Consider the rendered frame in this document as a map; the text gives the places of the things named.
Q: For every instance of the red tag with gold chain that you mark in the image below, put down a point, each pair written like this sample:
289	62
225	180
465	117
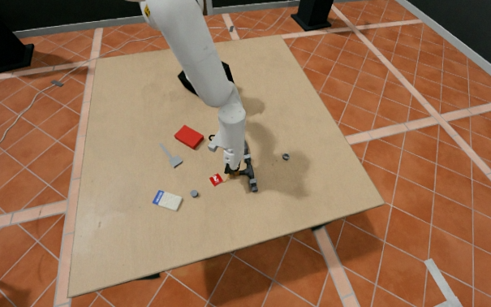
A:
216	179

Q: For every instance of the red flat block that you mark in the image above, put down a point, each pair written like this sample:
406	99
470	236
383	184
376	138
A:
189	137

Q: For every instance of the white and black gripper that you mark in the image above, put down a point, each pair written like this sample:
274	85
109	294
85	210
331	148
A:
232	160

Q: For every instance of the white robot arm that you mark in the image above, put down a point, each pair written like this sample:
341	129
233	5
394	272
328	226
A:
185	30

